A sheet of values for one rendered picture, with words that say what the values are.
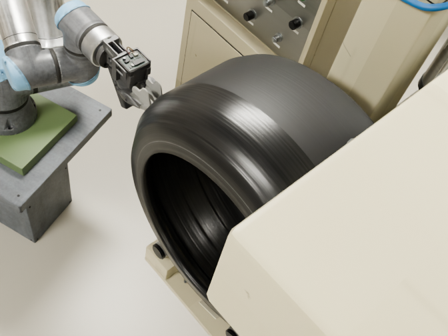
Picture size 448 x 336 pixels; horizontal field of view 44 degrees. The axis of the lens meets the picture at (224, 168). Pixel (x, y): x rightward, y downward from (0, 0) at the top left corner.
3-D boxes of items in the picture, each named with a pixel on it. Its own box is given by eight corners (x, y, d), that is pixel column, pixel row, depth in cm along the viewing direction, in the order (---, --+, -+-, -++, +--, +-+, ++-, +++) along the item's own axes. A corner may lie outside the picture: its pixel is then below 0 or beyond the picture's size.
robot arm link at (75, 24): (84, 22, 144) (83, -10, 136) (113, 51, 139) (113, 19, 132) (52, 35, 139) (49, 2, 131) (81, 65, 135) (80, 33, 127)
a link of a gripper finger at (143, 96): (154, 105, 120) (129, 79, 123) (153, 123, 125) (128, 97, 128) (165, 99, 121) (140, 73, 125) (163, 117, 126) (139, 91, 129)
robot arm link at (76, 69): (52, 69, 149) (49, 33, 139) (93, 61, 153) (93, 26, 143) (63, 94, 144) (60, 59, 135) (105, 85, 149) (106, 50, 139)
